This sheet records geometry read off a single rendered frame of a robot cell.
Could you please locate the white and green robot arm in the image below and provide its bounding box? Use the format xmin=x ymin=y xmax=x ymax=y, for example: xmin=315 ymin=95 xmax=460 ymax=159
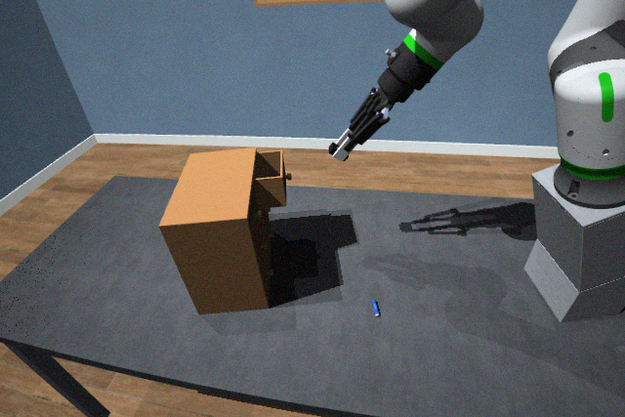
xmin=385 ymin=0 xmax=625 ymax=209

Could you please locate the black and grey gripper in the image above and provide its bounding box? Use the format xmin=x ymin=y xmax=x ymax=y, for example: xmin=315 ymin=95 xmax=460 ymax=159
xmin=333 ymin=68 xmax=414 ymax=162

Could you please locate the brown wooden drawer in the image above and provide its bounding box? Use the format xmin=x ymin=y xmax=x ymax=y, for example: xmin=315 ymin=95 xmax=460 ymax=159
xmin=260 ymin=208 xmax=271 ymax=235
xmin=265 ymin=212 xmax=275 ymax=260
xmin=253 ymin=150 xmax=292 ymax=209
xmin=263 ymin=250 xmax=274 ymax=303
xmin=256 ymin=219 xmax=269 ymax=279
xmin=248 ymin=185 xmax=263 ymax=250

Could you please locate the grey 9v battery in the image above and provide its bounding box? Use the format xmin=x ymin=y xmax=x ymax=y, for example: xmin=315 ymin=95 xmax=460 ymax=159
xmin=328 ymin=143 xmax=349 ymax=162

